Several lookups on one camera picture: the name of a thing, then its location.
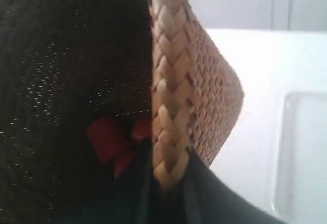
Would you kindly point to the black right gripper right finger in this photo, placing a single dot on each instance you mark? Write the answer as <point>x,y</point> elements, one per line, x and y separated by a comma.
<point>206,199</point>

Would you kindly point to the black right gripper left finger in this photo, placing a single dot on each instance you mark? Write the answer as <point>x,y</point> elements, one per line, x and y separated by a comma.
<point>128,199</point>

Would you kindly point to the red object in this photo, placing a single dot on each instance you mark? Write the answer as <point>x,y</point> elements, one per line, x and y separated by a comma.
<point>112,146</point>

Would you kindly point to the brown woven wicker basket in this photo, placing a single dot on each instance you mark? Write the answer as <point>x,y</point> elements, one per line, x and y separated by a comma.
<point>67,63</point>

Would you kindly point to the white rectangular plastic tray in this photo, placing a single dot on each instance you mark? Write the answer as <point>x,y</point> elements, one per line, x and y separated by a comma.
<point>300,185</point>

